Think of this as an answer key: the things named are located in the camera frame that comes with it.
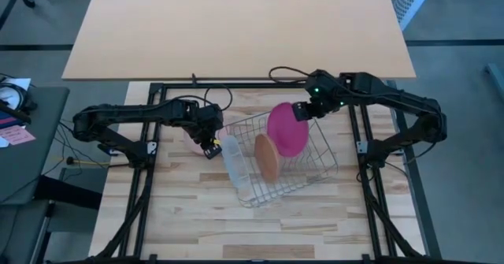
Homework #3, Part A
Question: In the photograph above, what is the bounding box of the black table side rail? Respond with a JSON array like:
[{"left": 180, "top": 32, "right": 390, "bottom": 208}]
[{"left": 387, "top": 80, "right": 443, "bottom": 260}]

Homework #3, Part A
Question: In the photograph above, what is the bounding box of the magenta round plate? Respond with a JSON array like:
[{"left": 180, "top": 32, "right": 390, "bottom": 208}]
[{"left": 266, "top": 102, "right": 310, "bottom": 159}]

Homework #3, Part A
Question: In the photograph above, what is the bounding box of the large wooden desk top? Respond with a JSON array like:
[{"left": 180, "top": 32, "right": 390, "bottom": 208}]
[{"left": 61, "top": 0, "right": 417, "bottom": 81}]

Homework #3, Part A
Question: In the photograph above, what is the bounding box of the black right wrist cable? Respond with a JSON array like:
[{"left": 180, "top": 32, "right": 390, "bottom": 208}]
[{"left": 268, "top": 65, "right": 313, "bottom": 85}]

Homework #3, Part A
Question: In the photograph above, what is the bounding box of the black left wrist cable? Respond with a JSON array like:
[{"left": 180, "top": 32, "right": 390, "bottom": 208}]
[{"left": 202, "top": 84, "right": 234, "bottom": 112}]

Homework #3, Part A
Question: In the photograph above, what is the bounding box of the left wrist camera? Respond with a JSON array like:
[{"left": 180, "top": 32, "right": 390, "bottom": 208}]
[{"left": 195, "top": 102, "right": 224, "bottom": 119}]

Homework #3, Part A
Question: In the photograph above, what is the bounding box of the white paper sheet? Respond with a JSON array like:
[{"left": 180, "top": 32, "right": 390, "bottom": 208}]
[{"left": 0, "top": 77, "right": 32, "bottom": 111}]

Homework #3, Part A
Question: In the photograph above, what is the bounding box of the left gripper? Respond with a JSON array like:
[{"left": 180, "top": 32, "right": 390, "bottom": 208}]
[{"left": 187, "top": 116, "right": 224, "bottom": 160}]

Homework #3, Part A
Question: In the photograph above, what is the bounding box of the black aluminium frame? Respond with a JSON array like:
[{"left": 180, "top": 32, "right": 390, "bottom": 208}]
[{"left": 89, "top": 81, "right": 427, "bottom": 264}]

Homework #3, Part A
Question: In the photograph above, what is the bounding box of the black floor cable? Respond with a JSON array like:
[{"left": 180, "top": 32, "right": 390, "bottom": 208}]
[{"left": 57, "top": 121, "right": 119, "bottom": 166}]

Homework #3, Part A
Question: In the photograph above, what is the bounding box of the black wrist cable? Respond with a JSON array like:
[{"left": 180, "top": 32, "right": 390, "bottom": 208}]
[
  {"left": 202, "top": 84, "right": 234, "bottom": 112},
  {"left": 268, "top": 65, "right": 313, "bottom": 85}
]

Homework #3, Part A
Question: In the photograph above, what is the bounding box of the grey side table leg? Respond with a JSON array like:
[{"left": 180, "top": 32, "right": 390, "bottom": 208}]
[{"left": 29, "top": 199, "right": 56, "bottom": 264}]

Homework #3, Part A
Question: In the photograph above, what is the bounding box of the yellow-handled tool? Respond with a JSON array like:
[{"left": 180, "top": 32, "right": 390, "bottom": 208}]
[{"left": 65, "top": 157, "right": 110, "bottom": 167}]

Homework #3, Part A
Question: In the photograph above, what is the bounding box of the translucent white cutlery holder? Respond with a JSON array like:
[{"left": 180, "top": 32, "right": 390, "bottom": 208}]
[{"left": 220, "top": 134, "right": 253, "bottom": 192}]

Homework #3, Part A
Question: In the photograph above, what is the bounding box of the grey metal desk leg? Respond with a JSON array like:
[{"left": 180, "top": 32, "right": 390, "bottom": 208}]
[{"left": 484, "top": 61, "right": 504, "bottom": 84}]

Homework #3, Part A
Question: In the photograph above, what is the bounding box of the grey wire dish rack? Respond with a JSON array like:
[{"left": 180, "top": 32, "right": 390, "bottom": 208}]
[{"left": 217, "top": 110, "right": 339, "bottom": 209}]

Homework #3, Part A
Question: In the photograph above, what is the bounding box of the grey side table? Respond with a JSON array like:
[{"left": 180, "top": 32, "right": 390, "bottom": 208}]
[{"left": 0, "top": 85, "right": 71, "bottom": 206}]

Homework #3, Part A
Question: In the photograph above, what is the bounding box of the dark purple notebook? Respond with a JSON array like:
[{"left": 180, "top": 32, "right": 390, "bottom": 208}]
[{"left": 0, "top": 115, "right": 19, "bottom": 130}]

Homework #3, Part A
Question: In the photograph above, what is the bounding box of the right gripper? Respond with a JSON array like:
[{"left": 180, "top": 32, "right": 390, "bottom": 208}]
[{"left": 291, "top": 69, "right": 352, "bottom": 122}]

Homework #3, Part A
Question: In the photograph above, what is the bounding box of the black coiled cable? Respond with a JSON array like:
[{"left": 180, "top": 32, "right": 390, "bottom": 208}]
[{"left": 0, "top": 81, "right": 39, "bottom": 124}]

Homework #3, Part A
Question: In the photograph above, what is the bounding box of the pink sticky note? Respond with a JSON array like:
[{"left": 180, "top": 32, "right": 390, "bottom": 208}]
[{"left": 0, "top": 124, "right": 37, "bottom": 147}]

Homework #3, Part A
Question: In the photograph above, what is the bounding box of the pale pink round plate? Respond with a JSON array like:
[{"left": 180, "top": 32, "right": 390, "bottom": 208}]
[{"left": 183, "top": 125, "right": 229, "bottom": 155}]

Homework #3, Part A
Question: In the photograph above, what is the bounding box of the orange round plate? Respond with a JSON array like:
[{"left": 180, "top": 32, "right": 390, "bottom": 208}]
[{"left": 254, "top": 132, "right": 281, "bottom": 184}]

